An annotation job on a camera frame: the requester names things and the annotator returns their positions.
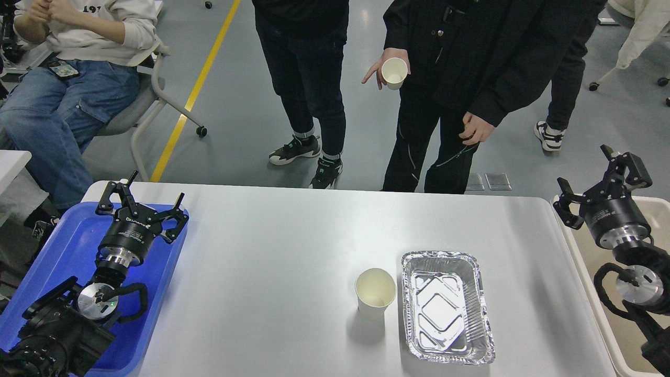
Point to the standing person left hand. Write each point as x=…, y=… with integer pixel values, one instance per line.
x=476, y=130

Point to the person in black jacket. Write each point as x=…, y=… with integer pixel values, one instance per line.
x=488, y=58

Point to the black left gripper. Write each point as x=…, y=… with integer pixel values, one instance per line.
x=130, y=235

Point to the standing person right hand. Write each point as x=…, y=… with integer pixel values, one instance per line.
x=376, y=68

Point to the person in dark trousers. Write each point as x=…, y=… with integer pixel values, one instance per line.
x=303, y=44

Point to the blue plastic tray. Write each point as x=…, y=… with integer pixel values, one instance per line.
x=71, y=251

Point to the person with white sneakers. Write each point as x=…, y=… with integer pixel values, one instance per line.
x=565, y=88

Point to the seated person in jeans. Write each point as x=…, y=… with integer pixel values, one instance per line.
x=54, y=112

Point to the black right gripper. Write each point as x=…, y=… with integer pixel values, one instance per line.
x=616, y=220

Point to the aluminium foil tray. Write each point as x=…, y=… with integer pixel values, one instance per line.
x=445, y=312

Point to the grey rolling chair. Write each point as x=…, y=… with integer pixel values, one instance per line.
x=150, y=100

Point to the white side table corner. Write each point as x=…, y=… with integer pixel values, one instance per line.
x=12, y=163

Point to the white paper cup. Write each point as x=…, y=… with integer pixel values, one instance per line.
x=394, y=72
x=375, y=289

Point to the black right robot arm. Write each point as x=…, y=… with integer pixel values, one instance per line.
x=635, y=285

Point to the white jacket on chair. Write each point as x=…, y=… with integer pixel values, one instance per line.
x=650, y=20

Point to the beige plastic bin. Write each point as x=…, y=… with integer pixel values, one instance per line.
x=623, y=339

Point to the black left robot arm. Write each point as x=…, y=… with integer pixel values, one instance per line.
x=90, y=301

